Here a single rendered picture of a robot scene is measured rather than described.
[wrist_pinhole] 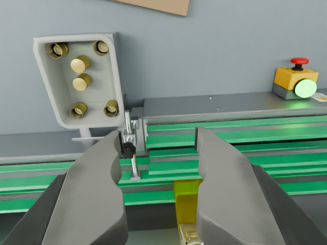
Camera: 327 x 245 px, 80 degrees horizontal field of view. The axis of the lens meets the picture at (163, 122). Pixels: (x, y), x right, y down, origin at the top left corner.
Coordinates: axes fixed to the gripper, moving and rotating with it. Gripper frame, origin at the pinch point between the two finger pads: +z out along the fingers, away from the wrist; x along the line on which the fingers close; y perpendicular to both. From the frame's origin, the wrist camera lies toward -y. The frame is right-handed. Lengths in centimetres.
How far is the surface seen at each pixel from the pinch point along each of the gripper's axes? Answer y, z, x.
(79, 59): 1.6, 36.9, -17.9
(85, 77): 6.3, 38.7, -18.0
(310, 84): 9, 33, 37
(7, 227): 45, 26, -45
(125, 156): 15.3, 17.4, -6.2
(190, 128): 15.9, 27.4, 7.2
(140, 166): 25.9, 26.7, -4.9
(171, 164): 23.3, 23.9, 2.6
